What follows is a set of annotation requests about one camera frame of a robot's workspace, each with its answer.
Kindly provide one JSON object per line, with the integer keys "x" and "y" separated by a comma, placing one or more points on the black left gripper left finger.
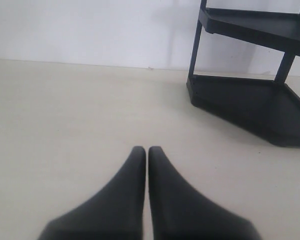
{"x": 114, "y": 213}

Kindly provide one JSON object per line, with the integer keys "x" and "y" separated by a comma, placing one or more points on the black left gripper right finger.
{"x": 180, "y": 212}

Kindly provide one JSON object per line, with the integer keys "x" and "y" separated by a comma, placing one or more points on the black two-tier rack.
{"x": 270, "y": 109}

